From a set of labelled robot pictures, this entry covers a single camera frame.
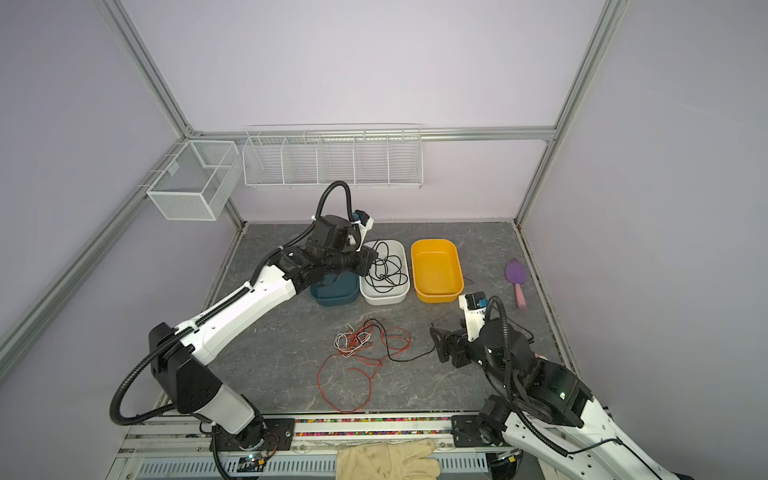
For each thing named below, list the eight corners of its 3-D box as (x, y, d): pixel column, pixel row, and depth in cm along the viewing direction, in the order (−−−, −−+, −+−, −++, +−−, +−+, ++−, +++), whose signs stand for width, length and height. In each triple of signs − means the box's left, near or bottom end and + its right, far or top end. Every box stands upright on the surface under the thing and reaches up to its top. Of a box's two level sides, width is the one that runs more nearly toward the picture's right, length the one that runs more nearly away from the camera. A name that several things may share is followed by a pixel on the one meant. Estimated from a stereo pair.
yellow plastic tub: (413, 304, 100) (413, 293, 94) (411, 251, 114) (411, 239, 109) (463, 304, 99) (466, 293, 94) (454, 251, 114) (457, 239, 109)
